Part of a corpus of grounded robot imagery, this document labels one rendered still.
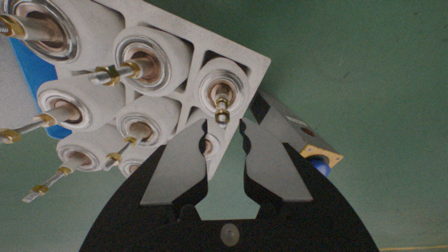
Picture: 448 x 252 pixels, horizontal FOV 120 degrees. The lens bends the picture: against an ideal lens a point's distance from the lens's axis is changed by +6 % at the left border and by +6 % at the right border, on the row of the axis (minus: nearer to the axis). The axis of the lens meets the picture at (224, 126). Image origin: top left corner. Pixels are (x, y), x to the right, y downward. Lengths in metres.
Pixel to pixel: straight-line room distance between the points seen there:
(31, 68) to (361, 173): 1.36
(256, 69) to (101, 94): 0.30
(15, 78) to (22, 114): 0.10
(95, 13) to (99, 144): 0.24
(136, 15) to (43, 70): 0.35
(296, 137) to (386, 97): 0.58
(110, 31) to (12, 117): 0.41
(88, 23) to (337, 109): 0.71
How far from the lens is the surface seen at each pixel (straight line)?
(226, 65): 0.21
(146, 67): 0.21
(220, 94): 0.19
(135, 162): 0.35
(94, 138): 0.39
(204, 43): 0.28
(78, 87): 0.32
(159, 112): 0.27
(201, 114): 0.30
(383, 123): 0.87
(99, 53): 0.29
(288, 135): 0.26
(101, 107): 0.32
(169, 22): 0.29
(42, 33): 0.28
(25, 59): 0.57
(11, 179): 1.32
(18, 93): 0.62
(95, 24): 0.29
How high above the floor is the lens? 0.46
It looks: 59 degrees down
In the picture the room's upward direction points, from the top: 177 degrees clockwise
